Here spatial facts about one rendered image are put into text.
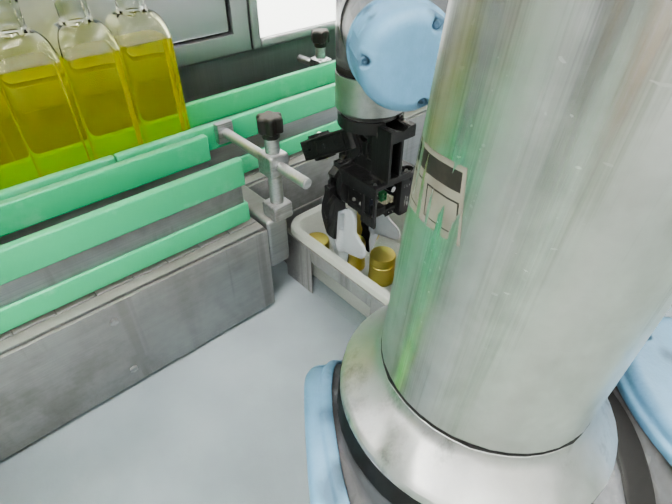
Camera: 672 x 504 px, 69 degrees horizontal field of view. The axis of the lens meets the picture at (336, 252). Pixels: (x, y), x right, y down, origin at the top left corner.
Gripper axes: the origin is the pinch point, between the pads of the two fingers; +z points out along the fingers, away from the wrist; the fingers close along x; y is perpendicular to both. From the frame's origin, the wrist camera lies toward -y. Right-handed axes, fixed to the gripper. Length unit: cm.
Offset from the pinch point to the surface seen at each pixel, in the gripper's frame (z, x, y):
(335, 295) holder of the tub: 2.6, -6.2, 3.6
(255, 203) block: -8.0, -10.5, -6.6
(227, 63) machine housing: -15.3, 2.5, -34.4
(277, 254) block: -2.7, -10.6, -2.3
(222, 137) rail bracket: -14.6, -10.6, -12.5
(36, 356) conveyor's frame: -5.3, -37.7, -1.3
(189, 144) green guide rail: -15.7, -15.4, -11.3
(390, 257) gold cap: -0.8, 1.5, 5.5
